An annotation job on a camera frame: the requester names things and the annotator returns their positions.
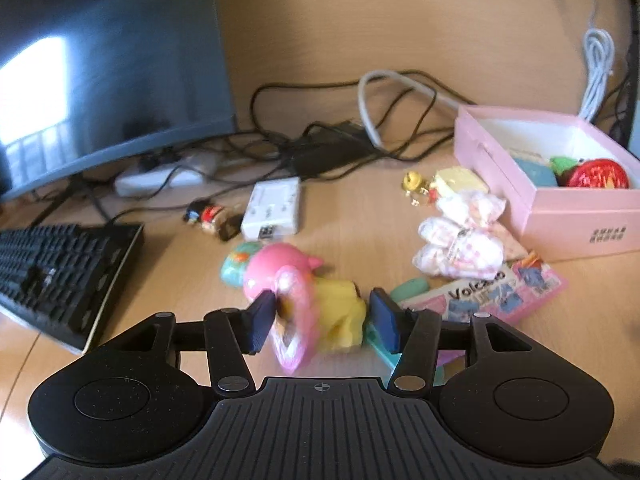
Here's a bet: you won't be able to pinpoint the black power adapter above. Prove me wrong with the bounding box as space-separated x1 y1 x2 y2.
283 122 375 179

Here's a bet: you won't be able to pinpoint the white pink packaged toy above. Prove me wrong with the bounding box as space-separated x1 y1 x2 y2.
412 191 506 280

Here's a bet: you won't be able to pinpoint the black tangled cables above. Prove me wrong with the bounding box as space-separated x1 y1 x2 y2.
29 70 476 226

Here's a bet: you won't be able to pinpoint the small red black figurine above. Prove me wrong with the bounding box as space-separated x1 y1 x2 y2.
182 200 243 242

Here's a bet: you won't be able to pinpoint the pink volcano card package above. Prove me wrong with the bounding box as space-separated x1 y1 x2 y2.
399 252 566 325

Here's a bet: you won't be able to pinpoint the teal hand crank toy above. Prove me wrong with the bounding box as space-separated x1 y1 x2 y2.
364 277 452 386

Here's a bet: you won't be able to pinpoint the pink cardboard box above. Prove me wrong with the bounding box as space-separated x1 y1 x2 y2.
454 106 639 262

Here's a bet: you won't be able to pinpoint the white coiled cable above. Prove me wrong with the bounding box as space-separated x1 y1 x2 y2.
564 0 616 124

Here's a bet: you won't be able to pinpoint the dark computer monitor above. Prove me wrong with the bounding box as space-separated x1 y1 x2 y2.
1 0 236 200

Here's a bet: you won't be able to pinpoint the red round toy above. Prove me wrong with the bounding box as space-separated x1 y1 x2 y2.
566 158 629 188

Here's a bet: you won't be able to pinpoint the teal item in box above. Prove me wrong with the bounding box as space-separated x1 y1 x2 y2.
514 157 558 188

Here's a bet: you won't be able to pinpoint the teal round ball toy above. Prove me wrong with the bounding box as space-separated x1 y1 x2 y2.
220 240 264 288

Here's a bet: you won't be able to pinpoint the black keyboard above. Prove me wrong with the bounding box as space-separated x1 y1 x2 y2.
0 223 144 353

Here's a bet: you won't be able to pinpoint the white usb hub box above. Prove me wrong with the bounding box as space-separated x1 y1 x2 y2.
241 177 302 242

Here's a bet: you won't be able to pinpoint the pink and yellow plush toy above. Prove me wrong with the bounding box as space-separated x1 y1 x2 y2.
243 243 367 374

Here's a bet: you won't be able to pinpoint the white power strip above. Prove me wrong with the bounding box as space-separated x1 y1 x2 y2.
114 152 220 197

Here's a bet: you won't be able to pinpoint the gold bell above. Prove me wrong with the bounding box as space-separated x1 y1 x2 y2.
401 171 430 206

